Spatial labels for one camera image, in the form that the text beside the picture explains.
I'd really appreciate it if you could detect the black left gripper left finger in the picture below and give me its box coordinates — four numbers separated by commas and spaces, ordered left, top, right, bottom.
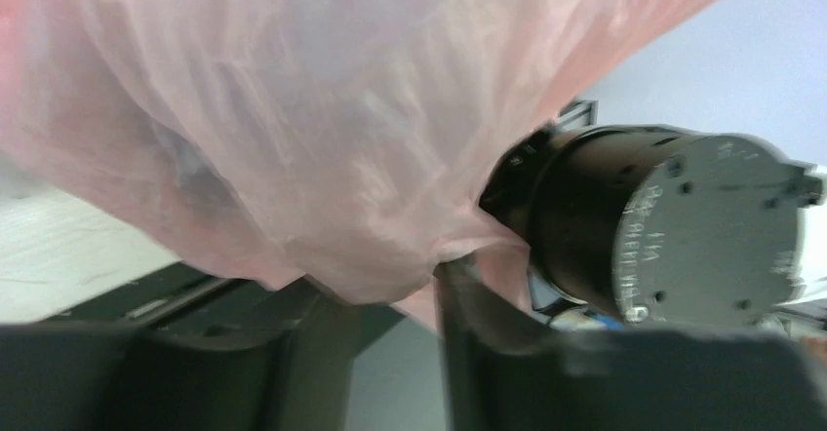
0, 279, 363, 431

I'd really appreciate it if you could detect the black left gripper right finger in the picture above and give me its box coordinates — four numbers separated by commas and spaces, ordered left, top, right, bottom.
435, 261, 826, 431

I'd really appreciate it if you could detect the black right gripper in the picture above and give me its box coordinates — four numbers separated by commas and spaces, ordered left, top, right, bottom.
480, 126, 824, 325

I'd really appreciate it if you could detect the pink plastic bag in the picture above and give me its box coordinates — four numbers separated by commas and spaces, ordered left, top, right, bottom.
1, 0, 716, 328

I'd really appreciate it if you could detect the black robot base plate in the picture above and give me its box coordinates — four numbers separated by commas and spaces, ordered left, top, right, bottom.
31, 263, 401, 359

